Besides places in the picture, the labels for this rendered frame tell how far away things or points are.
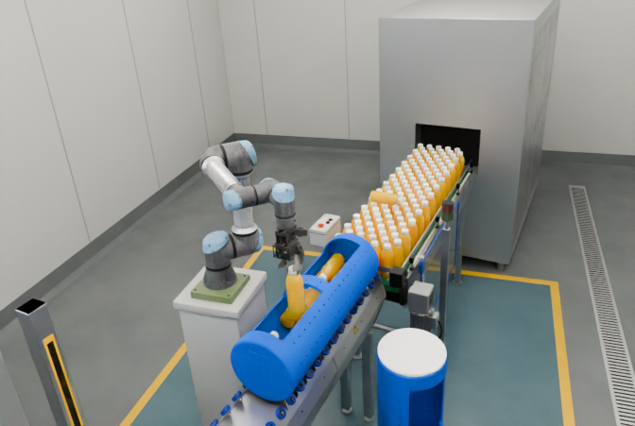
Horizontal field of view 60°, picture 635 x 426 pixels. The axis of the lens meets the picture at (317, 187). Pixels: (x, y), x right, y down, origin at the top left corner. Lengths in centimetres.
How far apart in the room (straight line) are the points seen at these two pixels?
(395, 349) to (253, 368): 58
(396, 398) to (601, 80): 499
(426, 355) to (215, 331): 92
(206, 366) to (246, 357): 56
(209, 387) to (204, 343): 28
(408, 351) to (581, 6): 485
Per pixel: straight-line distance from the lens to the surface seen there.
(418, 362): 230
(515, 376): 384
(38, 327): 176
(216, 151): 227
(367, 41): 671
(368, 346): 307
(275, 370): 216
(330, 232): 309
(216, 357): 267
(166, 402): 378
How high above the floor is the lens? 260
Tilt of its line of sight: 25 degrees down
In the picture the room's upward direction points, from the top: 4 degrees counter-clockwise
